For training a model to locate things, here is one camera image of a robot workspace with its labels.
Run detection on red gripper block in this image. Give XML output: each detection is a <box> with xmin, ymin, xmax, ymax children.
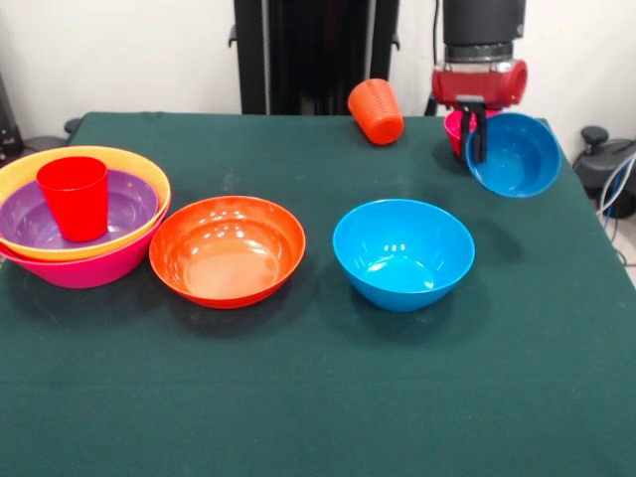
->
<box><xmin>430</xmin><ymin>58</ymin><xmax>529</xmax><ymax>164</ymax></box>

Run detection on small dark blue bowl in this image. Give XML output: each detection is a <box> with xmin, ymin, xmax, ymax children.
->
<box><xmin>464</xmin><ymin>112</ymin><xmax>562</xmax><ymax>199</ymax></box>

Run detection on orange cup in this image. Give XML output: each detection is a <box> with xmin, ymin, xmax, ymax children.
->
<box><xmin>347</xmin><ymin>78</ymin><xmax>405</xmax><ymax>146</ymax></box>

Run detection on light blue bowl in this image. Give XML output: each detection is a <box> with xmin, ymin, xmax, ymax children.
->
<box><xmin>332</xmin><ymin>198</ymin><xmax>476</xmax><ymax>314</ymax></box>

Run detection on red-orange bowl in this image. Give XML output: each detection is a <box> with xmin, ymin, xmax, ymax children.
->
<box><xmin>148</xmin><ymin>195</ymin><xmax>307</xmax><ymax>310</ymax></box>

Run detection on large orange bowl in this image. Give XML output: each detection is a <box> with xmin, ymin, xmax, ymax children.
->
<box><xmin>0</xmin><ymin>145</ymin><xmax>172</xmax><ymax>262</ymax></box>

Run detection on purple bowl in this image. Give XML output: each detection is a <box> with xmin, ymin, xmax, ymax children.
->
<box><xmin>0</xmin><ymin>167</ymin><xmax>159</xmax><ymax>250</ymax></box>

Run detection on large pink bowl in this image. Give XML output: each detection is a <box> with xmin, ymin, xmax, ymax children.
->
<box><xmin>0</xmin><ymin>196</ymin><xmax>173</xmax><ymax>290</ymax></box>

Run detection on red cup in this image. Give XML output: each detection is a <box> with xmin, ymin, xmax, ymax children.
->
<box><xmin>36</xmin><ymin>155</ymin><xmax>109</xmax><ymax>243</ymax></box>

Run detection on small pink bowl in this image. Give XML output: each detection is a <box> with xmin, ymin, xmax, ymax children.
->
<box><xmin>443</xmin><ymin>109</ymin><xmax>501</xmax><ymax>161</ymax></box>

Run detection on black office chair base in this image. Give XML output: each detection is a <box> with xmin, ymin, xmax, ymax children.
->
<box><xmin>570</xmin><ymin>126</ymin><xmax>636</xmax><ymax>220</ymax></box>
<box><xmin>19</xmin><ymin>117</ymin><xmax>83</xmax><ymax>150</ymax></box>

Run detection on dark green table cloth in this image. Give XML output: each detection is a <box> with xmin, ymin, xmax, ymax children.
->
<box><xmin>0</xmin><ymin>111</ymin><xmax>636</xmax><ymax>477</ymax></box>

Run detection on black hanging cable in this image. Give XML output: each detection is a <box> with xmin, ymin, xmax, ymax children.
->
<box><xmin>425</xmin><ymin>0</ymin><xmax>444</xmax><ymax>118</ymax></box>

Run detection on blue cable bundle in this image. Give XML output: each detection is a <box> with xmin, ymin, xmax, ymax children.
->
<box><xmin>595</xmin><ymin>153</ymin><xmax>636</xmax><ymax>223</ymax></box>

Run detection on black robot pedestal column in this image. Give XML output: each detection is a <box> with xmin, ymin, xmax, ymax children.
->
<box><xmin>228</xmin><ymin>0</ymin><xmax>401</xmax><ymax>116</ymax></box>

